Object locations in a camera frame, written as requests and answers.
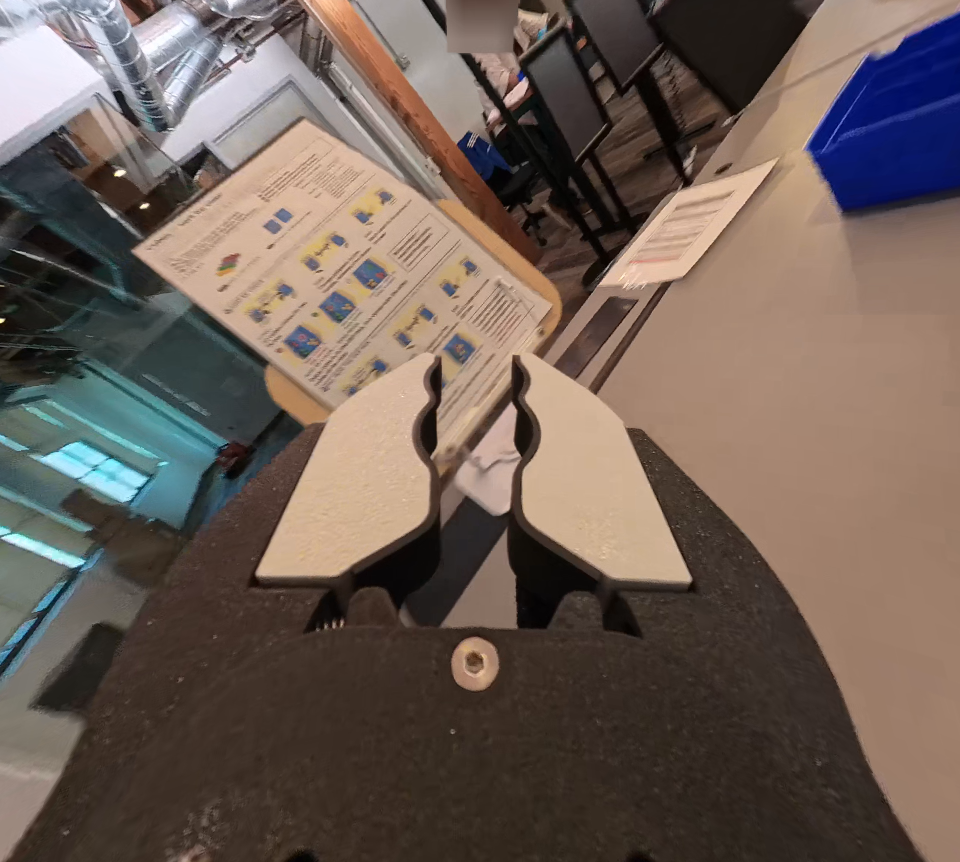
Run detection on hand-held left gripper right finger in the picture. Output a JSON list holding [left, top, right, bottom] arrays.
[[508, 352, 695, 627]]

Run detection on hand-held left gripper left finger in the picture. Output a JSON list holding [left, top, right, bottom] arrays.
[[255, 352, 444, 627]]

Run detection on blue plastic bin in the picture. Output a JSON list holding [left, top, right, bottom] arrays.
[[804, 11, 960, 213]]

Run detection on white stand base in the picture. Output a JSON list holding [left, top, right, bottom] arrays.
[[450, 403, 524, 518]]

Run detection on black desk inlay plate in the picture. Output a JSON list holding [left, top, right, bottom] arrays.
[[558, 294, 640, 383]]

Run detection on wooden display board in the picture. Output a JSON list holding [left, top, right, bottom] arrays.
[[264, 197, 564, 428]]

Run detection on printed instruction sheet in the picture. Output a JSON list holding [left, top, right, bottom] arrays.
[[133, 118, 554, 454]]

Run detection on cardboard box stack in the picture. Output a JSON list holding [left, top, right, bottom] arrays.
[[60, 487, 181, 563]]

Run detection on small grid window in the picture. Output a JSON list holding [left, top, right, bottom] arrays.
[[0, 420, 170, 503]]

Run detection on paper in plastic sleeve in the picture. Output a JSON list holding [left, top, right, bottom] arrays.
[[598, 157, 781, 291]]

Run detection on black office chair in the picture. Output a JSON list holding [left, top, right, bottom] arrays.
[[498, 161, 552, 237]]

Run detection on blue jacket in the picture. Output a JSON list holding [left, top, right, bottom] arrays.
[[456, 129, 517, 179]]

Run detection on black display on stand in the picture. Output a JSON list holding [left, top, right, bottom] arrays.
[[517, 26, 639, 256], [562, 0, 695, 184]]

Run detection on wooden column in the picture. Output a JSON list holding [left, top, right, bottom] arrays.
[[240, 0, 543, 265]]

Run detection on black mesh chair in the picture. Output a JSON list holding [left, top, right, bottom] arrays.
[[648, 0, 813, 115]]

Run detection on white pin on wire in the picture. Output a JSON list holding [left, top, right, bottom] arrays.
[[491, 279, 545, 338]]

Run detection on thin grey cable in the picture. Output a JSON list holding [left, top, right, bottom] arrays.
[[731, 33, 909, 122]]

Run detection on round silver duct pipes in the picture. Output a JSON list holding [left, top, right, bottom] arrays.
[[0, 0, 305, 132]]

